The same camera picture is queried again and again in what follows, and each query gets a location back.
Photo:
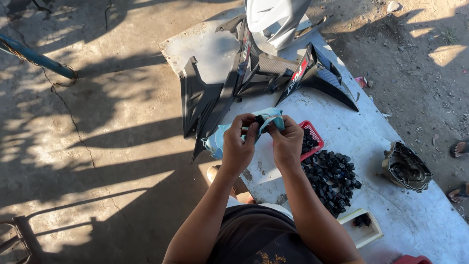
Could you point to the person's left hand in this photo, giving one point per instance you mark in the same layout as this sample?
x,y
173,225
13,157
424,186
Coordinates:
x,y
236,150

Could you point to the light blue cloth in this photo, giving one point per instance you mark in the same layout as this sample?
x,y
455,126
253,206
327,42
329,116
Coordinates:
x,y
216,141

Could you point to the pink scrap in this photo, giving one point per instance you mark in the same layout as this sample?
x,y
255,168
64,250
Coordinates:
x,y
361,81

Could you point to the white rectangular tray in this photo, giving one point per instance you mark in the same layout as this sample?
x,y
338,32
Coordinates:
x,y
366,236

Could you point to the red plastic mesh basket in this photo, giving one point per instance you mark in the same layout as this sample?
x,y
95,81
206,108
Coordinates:
x,y
317,136

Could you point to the grey metal engine cover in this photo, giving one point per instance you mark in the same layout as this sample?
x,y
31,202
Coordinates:
x,y
405,168

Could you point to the long black red-print fairing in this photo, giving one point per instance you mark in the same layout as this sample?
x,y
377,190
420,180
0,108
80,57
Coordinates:
x,y
252,69

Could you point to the red plastic object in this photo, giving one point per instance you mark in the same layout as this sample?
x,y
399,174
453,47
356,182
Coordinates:
x,y
412,260

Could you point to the pale stone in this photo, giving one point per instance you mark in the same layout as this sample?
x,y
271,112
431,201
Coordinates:
x,y
393,6

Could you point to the blue metal pipe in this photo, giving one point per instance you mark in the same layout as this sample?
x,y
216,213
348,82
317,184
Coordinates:
x,y
35,57

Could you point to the plain black fairing panel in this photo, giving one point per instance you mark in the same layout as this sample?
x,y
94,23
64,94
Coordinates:
x,y
199,99

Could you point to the heap of small black parts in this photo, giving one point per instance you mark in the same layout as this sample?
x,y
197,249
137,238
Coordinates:
x,y
331,179
309,141

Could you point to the rusty metal frame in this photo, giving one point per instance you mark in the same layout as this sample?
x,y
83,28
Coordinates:
x,y
22,238

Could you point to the pointed black red-print fairing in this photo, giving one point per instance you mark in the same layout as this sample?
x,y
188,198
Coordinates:
x,y
322,79

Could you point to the white motorcycle fairing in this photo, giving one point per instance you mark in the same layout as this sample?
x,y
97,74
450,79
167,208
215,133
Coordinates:
x,y
274,20

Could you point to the person's foot in tan sandal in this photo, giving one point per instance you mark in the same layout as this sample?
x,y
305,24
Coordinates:
x,y
240,187

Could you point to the person's right hand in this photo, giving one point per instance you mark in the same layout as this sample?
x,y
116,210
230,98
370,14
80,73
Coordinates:
x,y
289,146

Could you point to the cluster of black parts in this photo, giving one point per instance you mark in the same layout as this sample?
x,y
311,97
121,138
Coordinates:
x,y
362,220

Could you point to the person's black shirt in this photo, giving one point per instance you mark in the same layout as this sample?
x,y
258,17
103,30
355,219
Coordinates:
x,y
256,234

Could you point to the single small black part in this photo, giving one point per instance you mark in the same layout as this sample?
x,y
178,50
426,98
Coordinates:
x,y
259,120

